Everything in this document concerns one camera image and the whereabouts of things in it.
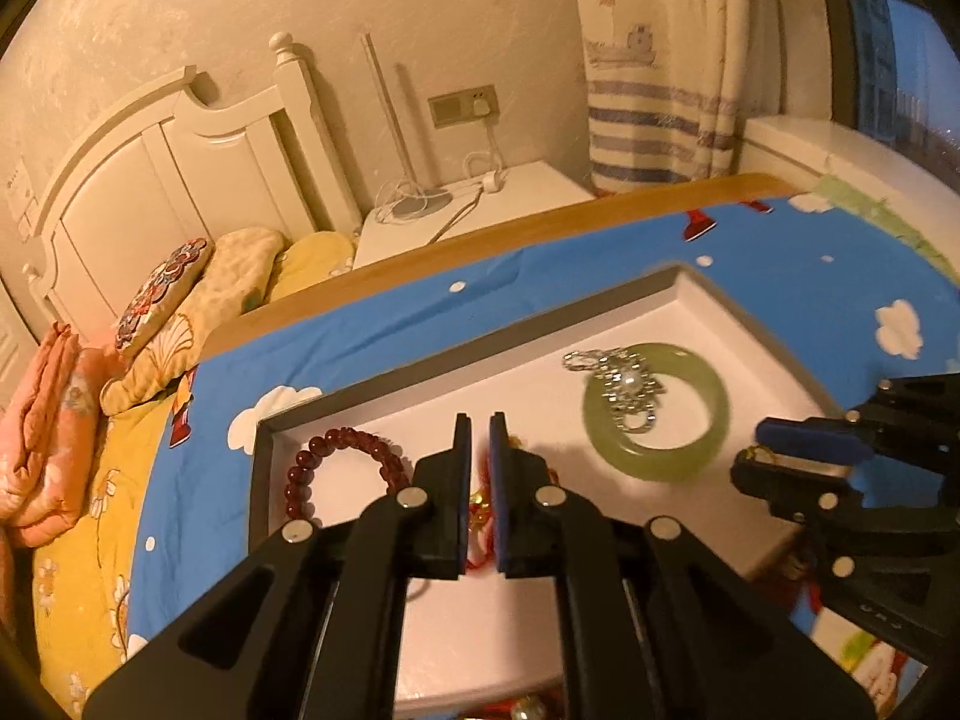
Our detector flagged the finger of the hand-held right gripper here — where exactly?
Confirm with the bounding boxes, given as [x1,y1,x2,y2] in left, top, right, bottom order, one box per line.
[756,373,960,481]
[730,446,960,541]

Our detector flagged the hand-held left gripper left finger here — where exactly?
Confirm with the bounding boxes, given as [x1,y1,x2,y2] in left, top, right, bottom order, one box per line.
[82,412,473,720]

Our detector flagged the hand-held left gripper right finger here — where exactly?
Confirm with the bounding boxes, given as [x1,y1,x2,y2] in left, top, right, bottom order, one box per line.
[487,411,878,720]

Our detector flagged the red string bracelet gold bells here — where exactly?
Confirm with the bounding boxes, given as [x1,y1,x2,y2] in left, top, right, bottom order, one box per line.
[465,431,560,571]

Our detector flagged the dark red bead bracelet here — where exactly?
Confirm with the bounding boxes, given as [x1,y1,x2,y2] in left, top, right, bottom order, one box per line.
[283,427,413,530]

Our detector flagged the grey cardboard box tray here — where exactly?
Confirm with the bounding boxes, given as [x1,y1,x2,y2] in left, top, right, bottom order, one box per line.
[247,262,852,702]

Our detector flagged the pale green jade bangle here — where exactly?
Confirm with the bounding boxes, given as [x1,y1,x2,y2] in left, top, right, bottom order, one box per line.
[583,343,730,477]

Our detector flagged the silver rhinestone pearl brooch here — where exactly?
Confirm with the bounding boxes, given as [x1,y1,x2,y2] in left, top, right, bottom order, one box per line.
[562,347,665,434]

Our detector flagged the blue cartoon printed cloth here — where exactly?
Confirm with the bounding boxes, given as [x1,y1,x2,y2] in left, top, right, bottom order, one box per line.
[124,191,960,720]

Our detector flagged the wooden table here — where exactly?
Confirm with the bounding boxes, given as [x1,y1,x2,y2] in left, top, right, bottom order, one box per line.
[195,172,785,368]

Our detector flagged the yellow pillow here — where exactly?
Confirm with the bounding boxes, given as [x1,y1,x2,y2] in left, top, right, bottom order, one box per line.
[268,231,356,302]

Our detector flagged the white window ledge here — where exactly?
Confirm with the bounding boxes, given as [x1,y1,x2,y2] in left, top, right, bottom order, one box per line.
[739,116,960,192]

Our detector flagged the white lamp stand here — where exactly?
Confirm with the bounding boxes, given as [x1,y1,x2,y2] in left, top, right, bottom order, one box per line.
[362,28,455,224]

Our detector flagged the white nightstand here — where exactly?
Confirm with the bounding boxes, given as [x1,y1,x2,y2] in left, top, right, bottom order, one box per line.
[351,160,597,271]

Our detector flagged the cream floral quilted pillow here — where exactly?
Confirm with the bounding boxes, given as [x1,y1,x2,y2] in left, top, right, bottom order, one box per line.
[101,227,290,415]

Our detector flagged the embroidered floral pillow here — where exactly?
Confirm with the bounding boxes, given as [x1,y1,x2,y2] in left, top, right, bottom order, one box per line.
[114,238,215,357]

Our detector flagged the dark window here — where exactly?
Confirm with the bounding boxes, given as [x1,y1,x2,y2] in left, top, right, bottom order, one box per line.
[817,0,960,188]

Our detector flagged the striped boat print curtain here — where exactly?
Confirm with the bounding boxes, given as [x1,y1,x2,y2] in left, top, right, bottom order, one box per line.
[566,0,826,196]

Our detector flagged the yellow floral bed sheet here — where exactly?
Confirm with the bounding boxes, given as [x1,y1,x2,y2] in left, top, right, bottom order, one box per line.
[30,390,197,720]

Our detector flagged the folded pink quilt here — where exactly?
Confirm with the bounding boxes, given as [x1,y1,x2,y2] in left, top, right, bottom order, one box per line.
[0,322,113,548]

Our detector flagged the white wooden headboard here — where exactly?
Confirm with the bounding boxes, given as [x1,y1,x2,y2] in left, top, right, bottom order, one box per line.
[22,31,361,323]

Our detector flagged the white coiled cable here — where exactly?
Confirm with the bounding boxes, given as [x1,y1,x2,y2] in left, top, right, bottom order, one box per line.
[373,178,422,226]

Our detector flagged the white charger cable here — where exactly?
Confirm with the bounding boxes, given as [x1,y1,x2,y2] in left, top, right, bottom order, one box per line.
[431,116,512,242]

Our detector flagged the wall socket panel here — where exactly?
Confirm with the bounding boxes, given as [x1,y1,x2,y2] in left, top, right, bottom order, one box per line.
[427,85,500,128]

